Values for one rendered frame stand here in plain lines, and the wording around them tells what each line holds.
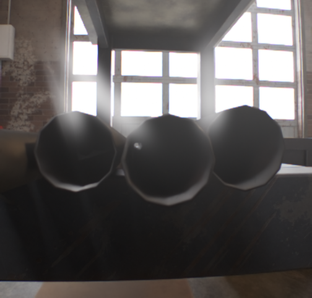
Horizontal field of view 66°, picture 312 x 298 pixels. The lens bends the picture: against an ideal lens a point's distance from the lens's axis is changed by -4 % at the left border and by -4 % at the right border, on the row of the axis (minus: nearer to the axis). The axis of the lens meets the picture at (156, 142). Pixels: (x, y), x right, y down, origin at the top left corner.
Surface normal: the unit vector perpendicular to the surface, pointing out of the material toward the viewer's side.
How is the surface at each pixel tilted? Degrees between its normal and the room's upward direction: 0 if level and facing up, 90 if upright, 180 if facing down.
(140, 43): 90
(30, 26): 90
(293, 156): 90
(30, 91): 90
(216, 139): 105
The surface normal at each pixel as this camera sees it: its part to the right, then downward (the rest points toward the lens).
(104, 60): 0.08, -0.01
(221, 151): -0.96, -0.26
